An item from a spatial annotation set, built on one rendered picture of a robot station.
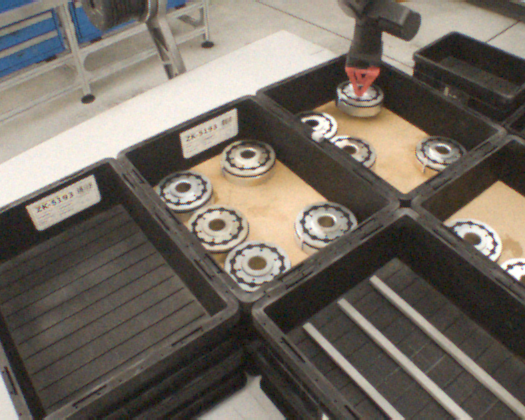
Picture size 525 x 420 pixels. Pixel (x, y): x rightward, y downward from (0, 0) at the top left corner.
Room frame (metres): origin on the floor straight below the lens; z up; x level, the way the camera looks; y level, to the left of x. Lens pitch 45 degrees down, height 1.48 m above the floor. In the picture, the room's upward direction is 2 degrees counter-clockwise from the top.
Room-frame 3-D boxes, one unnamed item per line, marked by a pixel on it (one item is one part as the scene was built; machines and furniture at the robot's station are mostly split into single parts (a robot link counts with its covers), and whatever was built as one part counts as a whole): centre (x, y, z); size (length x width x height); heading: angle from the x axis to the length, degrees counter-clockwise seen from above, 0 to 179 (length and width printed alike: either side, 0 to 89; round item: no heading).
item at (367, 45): (0.94, -0.21, 1.00); 0.10 x 0.07 x 0.07; 163
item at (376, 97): (0.93, -0.21, 0.88); 0.10 x 0.10 x 0.01
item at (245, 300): (0.62, 0.03, 0.92); 0.40 x 0.30 x 0.02; 36
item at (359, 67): (0.92, -0.20, 0.93); 0.07 x 0.07 x 0.09; 73
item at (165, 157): (0.62, 0.03, 0.87); 0.40 x 0.30 x 0.11; 36
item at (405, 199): (0.80, -0.21, 0.92); 0.40 x 0.30 x 0.02; 36
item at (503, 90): (1.58, -0.78, 0.37); 0.40 x 0.30 x 0.45; 41
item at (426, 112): (0.80, -0.21, 0.87); 0.40 x 0.30 x 0.11; 36
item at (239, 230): (0.58, 0.08, 0.86); 0.10 x 0.10 x 0.01
